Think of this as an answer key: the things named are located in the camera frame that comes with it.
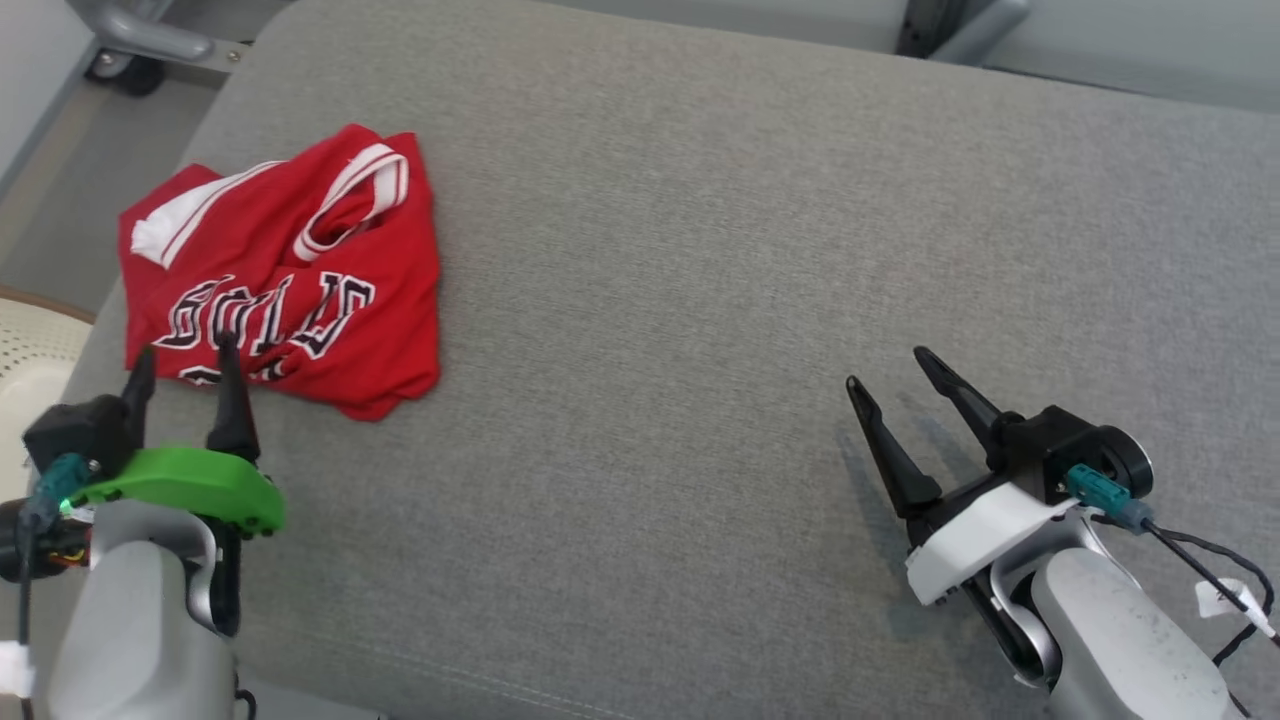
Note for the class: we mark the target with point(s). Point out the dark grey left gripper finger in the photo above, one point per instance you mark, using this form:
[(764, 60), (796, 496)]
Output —
[(142, 390), (232, 410)]

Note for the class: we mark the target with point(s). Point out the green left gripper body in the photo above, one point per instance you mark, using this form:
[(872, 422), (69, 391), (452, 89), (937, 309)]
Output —
[(190, 485)]

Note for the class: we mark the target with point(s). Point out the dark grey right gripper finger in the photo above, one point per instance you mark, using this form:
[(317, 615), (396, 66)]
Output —
[(895, 460), (965, 395)]

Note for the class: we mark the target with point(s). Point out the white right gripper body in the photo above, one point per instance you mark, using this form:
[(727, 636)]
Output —
[(980, 535)]

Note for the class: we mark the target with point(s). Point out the red Bulls basketball jersey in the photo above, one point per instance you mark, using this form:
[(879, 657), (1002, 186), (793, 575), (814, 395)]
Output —
[(380, 320)]

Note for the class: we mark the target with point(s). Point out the cream perforated laundry basket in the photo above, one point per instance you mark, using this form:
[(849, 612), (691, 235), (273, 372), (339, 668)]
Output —
[(30, 380)]

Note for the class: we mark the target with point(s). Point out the grey fabric sofa cushion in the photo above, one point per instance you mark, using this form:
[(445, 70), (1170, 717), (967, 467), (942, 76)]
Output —
[(650, 300)]

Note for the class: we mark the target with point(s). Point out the grey metal stand leg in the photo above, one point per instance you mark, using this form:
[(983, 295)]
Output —
[(150, 35), (960, 25)]

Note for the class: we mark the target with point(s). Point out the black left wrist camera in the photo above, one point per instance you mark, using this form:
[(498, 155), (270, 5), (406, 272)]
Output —
[(80, 430)]

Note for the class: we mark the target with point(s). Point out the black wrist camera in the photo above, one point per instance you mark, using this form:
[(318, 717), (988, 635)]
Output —
[(1090, 445), (80, 430)]

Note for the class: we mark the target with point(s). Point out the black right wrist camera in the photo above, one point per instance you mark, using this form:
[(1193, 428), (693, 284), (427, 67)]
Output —
[(1090, 445)]

